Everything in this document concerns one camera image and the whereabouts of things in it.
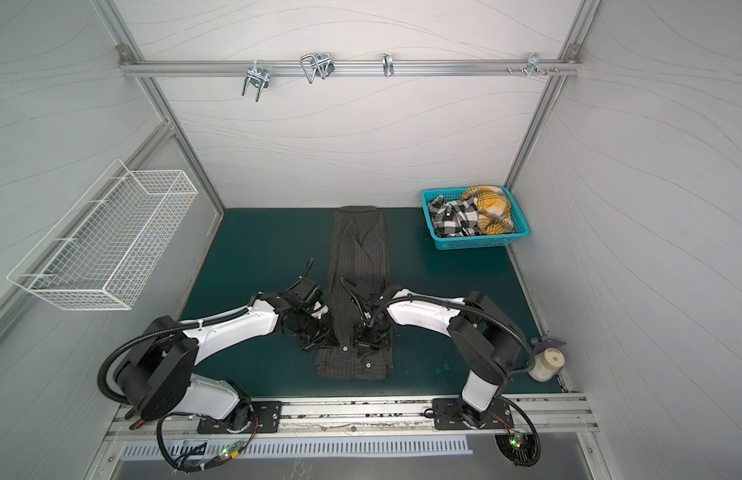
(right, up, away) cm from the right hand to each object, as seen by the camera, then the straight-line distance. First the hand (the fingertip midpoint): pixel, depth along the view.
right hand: (360, 346), depth 82 cm
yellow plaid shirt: (+46, +40, +22) cm, 65 cm away
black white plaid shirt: (+33, +37, +22) cm, 55 cm away
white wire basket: (-59, +28, -13) cm, 67 cm away
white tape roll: (+47, -1, -9) cm, 48 cm away
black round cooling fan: (+41, -22, -10) cm, 47 cm away
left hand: (-4, +2, -1) cm, 5 cm away
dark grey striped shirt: (-2, +25, +21) cm, 33 cm away
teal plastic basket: (+32, +29, +20) cm, 47 cm away
